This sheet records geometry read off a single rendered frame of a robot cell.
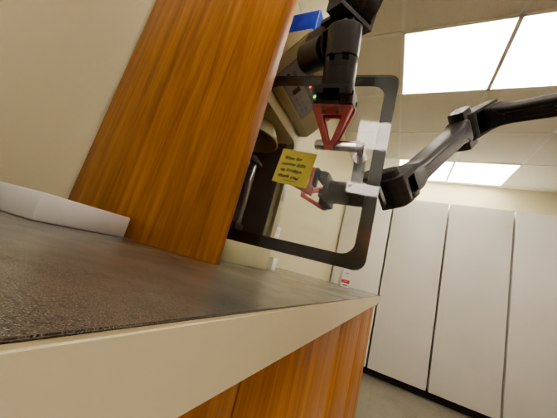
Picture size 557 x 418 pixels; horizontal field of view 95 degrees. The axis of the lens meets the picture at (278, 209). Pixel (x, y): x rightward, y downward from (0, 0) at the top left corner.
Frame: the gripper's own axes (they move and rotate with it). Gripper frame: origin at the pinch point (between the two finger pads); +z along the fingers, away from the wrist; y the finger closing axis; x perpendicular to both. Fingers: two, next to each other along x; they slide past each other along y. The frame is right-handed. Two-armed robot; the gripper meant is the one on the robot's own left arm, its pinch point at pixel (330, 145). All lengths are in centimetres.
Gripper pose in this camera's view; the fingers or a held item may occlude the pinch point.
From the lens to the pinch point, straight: 49.4
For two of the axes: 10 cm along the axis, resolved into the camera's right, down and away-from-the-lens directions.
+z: -1.0, 9.8, 1.8
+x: 9.2, 1.6, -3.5
